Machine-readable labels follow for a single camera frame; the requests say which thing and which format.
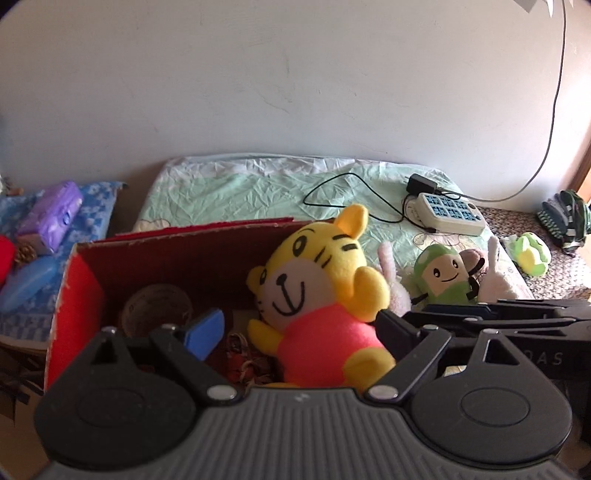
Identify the purple tissue pack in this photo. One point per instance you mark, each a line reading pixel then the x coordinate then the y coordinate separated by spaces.
pixel 51 212

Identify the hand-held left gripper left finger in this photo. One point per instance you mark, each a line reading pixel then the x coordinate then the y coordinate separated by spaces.
pixel 205 334

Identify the green striped gloves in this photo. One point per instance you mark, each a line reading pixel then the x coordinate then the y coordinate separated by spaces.
pixel 563 221

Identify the patterned fabric item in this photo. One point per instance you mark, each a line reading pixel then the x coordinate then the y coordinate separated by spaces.
pixel 244 362

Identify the black power adapter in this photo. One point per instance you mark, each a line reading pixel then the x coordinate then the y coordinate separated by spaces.
pixel 421 184

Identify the blue checkered towel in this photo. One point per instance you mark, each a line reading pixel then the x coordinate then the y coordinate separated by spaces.
pixel 97 207

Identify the green bean plush toy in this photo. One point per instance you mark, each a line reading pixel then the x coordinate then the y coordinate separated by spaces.
pixel 443 277

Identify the blue glasses case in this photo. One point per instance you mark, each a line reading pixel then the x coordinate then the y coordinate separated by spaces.
pixel 32 281

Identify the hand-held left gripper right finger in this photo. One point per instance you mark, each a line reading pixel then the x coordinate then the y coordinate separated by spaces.
pixel 392 332

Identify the red cardboard box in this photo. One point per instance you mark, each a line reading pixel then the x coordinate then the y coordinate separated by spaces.
pixel 152 263

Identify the white hanging paper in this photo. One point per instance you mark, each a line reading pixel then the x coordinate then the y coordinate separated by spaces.
pixel 526 4

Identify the white power strip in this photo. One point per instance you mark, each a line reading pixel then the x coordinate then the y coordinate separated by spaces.
pixel 452 217

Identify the pine cone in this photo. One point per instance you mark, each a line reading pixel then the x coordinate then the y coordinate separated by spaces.
pixel 25 254

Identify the wooden door frame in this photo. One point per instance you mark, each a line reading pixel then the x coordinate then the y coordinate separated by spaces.
pixel 584 180

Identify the yellow tiger plush toy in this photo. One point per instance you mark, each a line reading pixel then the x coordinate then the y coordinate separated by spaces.
pixel 318 341

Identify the small green frog plush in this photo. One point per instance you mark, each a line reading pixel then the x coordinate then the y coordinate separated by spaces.
pixel 531 254

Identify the brown patterned blanket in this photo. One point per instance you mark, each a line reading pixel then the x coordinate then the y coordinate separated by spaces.
pixel 568 272

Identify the red glasses case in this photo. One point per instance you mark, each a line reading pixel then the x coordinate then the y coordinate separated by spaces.
pixel 5 258

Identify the large white rabbit plush toy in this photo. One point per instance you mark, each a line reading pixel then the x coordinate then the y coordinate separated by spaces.
pixel 397 295

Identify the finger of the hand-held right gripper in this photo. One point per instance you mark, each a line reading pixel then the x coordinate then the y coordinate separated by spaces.
pixel 480 313
pixel 545 331

